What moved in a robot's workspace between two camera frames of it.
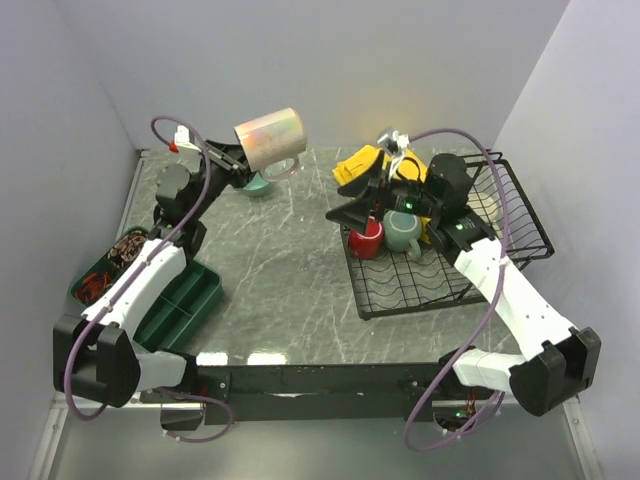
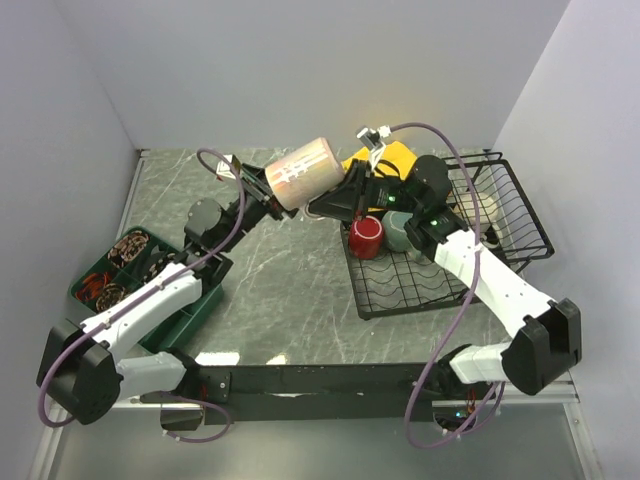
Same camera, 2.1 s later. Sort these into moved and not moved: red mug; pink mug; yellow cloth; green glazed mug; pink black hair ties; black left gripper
Moved: black left gripper; pink mug
Not moved: yellow cloth; green glazed mug; pink black hair ties; red mug
